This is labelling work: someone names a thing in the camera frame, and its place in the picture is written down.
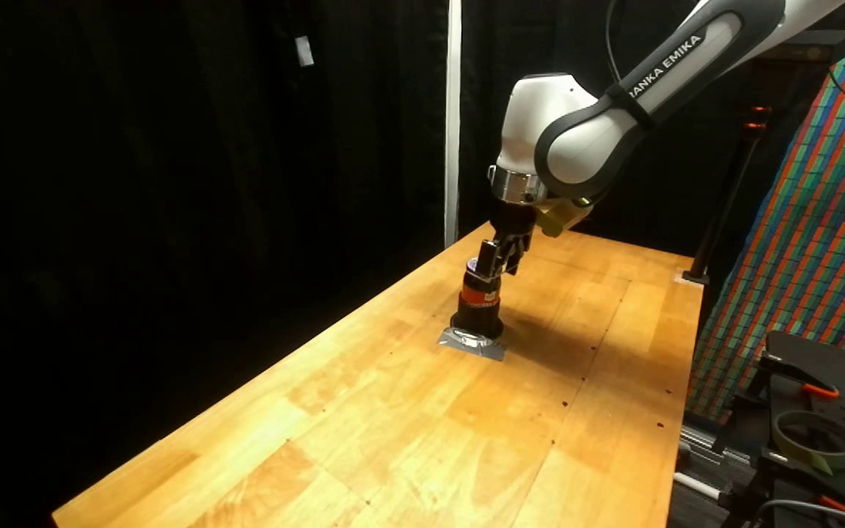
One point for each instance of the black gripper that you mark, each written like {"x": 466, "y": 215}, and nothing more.
{"x": 510, "y": 222}

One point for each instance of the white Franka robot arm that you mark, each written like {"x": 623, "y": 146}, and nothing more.
{"x": 578, "y": 136}

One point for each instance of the brown cup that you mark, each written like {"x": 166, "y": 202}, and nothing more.
{"x": 475, "y": 313}

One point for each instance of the black pole clamp block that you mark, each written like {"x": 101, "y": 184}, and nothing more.
{"x": 694, "y": 278}

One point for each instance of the black tripod pole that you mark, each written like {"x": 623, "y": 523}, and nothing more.
{"x": 732, "y": 194}

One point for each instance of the small white tag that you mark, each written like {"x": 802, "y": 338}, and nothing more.
{"x": 302, "y": 51}

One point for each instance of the colourful woven panel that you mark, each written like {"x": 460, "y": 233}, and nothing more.
{"x": 814, "y": 236}

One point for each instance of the roll of masking tape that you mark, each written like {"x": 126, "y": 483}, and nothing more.
{"x": 814, "y": 439}

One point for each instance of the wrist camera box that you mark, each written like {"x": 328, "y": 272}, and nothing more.
{"x": 563, "y": 215}

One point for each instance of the white vertical post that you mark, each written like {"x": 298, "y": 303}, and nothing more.
{"x": 452, "y": 118}

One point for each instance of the silver aluminium profile rail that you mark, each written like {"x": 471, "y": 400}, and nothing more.
{"x": 710, "y": 457}

